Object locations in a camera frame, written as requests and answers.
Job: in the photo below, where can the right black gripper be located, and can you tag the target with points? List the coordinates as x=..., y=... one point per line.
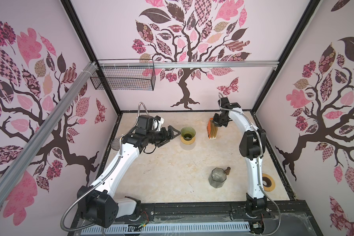
x=215, y=120

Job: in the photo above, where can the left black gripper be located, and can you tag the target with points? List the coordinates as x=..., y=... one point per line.
x=170, y=129

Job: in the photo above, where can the brown paper filter stack holder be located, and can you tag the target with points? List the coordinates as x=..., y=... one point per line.
x=211, y=129

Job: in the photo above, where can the wooden dripper ring stand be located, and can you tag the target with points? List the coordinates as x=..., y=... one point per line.
x=188, y=140

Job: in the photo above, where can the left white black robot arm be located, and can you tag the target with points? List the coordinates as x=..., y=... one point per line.
x=97, y=203

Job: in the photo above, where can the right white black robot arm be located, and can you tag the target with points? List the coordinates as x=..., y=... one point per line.
x=251, y=147

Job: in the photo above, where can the grey ribbed glass dripper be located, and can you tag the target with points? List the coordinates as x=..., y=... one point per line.
x=116, y=144

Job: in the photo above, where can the grey glass server with knob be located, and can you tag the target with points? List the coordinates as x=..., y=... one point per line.
x=218, y=176

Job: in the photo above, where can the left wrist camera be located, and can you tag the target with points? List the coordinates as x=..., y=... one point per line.
x=157, y=123

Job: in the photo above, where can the aluminium rail back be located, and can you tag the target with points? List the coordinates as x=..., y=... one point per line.
x=164, y=65

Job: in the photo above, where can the aluminium rail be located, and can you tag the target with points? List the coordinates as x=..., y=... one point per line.
x=164, y=65
x=11, y=177

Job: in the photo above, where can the black wire basket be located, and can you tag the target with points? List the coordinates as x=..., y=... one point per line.
x=125, y=74

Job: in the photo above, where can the white slotted cable duct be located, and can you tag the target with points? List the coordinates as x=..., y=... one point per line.
x=167, y=229

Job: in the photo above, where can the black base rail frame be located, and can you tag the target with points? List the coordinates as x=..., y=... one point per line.
x=284, y=218

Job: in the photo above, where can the aluminium rail left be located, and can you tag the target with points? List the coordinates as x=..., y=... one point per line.
x=11, y=177

